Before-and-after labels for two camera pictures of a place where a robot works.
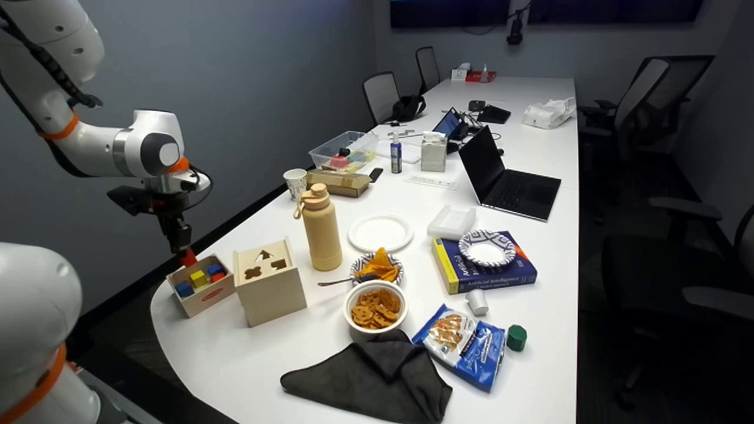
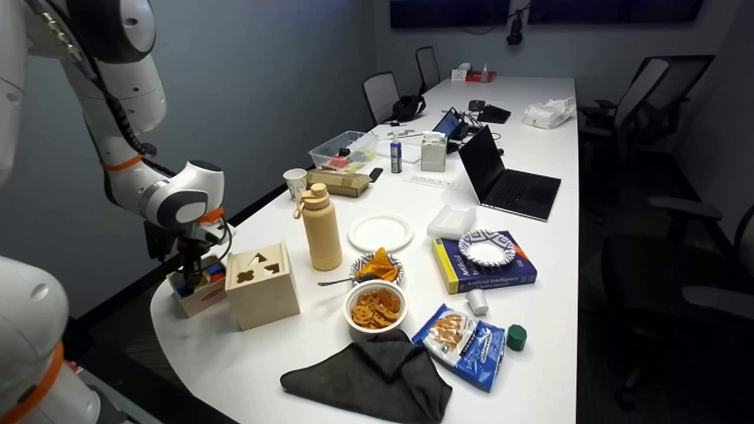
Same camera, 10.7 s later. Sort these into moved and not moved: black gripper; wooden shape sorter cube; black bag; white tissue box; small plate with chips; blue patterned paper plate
Moved: wooden shape sorter cube; black gripper
Not moved: black bag; white tissue box; blue patterned paper plate; small plate with chips
